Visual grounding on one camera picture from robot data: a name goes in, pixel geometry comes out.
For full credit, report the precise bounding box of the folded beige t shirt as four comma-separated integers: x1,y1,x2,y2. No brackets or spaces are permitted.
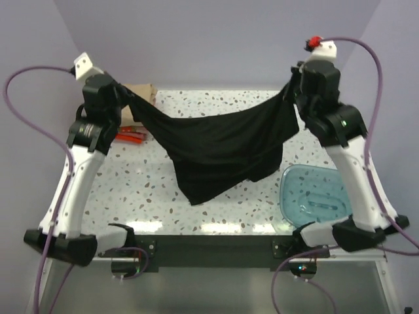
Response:
120,83,158,127

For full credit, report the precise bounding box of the folded red orange t shirt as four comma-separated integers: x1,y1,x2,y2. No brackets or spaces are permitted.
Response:
115,126,147,144

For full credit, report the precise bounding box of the folded pink t shirt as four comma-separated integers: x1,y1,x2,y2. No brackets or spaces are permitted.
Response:
141,130,153,141

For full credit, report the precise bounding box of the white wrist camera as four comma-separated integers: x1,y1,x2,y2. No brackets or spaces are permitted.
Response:
74,52,104,82
304,36,337,63

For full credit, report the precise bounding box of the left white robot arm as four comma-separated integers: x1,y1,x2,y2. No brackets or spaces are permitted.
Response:
24,73,129,266

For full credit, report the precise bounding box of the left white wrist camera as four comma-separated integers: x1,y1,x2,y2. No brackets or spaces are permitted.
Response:
74,52,104,82

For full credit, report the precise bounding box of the blue transparent plastic bin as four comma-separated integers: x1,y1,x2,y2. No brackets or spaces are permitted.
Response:
280,164,352,228

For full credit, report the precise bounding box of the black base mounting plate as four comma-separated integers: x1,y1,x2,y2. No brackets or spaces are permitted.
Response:
109,234,320,274

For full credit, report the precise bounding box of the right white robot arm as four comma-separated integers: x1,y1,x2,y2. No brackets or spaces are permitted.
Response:
284,60,410,257

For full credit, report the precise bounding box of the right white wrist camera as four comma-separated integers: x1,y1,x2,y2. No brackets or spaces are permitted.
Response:
304,36,337,63

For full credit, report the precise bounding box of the black t shirt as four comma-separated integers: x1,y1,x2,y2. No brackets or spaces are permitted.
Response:
116,80,301,206

